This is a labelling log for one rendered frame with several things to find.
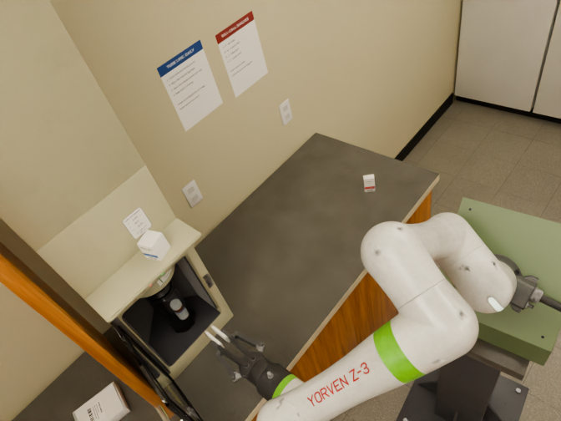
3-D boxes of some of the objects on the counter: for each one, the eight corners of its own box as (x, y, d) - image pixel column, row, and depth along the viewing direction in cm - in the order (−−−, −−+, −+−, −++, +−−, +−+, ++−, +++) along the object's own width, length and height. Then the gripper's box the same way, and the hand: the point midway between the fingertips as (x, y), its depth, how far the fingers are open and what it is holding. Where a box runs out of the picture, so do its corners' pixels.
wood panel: (96, 340, 169) (-351, -50, 70) (102, 334, 171) (-327, -57, 71) (169, 419, 142) (-395, -38, 42) (176, 412, 143) (-357, -50, 43)
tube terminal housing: (132, 345, 164) (-7, 211, 109) (193, 284, 178) (97, 138, 123) (171, 384, 150) (34, 252, 95) (234, 315, 164) (146, 164, 109)
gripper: (281, 349, 115) (223, 306, 129) (245, 394, 109) (187, 344, 122) (287, 361, 120) (230, 318, 134) (252, 405, 114) (196, 355, 128)
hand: (217, 337), depth 126 cm, fingers closed
